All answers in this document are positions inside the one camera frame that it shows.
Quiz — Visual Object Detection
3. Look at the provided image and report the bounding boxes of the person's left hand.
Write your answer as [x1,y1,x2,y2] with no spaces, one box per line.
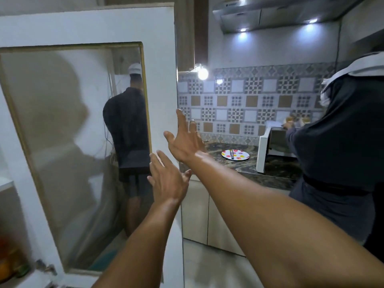
[146,150,193,205]

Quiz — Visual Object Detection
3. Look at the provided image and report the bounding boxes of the person's right hand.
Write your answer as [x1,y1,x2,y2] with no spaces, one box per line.
[163,108,207,163]

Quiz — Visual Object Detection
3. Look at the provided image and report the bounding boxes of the person's left forearm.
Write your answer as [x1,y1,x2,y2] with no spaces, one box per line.
[91,197,184,288]

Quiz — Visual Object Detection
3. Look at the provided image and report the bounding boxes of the person's right forearm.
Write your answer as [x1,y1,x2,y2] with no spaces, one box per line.
[179,151,384,288]

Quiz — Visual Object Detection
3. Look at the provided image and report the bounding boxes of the beige base cabinets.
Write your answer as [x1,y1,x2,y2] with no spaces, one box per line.
[180,169,296,257]

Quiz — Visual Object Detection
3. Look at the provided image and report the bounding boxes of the white polka dot plate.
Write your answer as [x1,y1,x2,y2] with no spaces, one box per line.
[221,149,250,161]

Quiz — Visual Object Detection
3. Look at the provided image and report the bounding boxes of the white microwave oven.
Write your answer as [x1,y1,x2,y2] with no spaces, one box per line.
[256,121,301,174]

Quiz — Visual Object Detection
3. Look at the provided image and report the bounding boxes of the white glass-pane cabinet door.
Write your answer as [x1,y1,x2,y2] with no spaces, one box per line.
[0,6,184,288]

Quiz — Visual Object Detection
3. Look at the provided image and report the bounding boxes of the steel range hood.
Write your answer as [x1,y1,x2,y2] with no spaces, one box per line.
[212,0,369,34]

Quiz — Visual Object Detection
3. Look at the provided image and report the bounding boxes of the metal door latch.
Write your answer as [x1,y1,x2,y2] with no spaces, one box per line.
[35,259,58,276]

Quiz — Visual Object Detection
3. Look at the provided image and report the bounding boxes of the orange blurred shelf item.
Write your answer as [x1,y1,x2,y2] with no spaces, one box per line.
[0,236,23,279]

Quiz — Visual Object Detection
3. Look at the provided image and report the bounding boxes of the white head scarf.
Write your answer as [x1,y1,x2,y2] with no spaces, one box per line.
[319,52,384,108]

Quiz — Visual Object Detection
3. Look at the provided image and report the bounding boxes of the wooden wall cabinet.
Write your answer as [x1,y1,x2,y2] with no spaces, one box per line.
[174,0,209,72]

